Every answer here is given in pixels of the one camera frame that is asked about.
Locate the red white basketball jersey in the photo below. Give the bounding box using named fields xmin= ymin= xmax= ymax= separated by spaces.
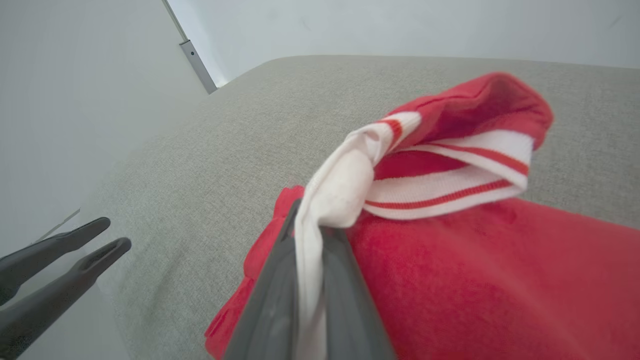
xmin=204 ymin=71 xmax=640 ymax=360

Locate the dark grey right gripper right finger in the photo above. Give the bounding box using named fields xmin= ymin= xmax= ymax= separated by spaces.
xmin=319 ymin=227 xmax=396 ymax=360

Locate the grey metal wall strip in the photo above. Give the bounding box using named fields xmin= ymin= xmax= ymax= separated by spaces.
xmin=161 ymin=0 xmax=219 ymax=95

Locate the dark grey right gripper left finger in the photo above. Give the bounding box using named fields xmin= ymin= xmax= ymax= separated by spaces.
xmin=222 ymin=198 xmax=304 ymax=360

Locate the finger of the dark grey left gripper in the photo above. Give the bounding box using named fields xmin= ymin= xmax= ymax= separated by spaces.
xmin=0 ymin=216 xmax=112 ymax=306
xmin=0 ymin=237 xmax=133 ymax=360

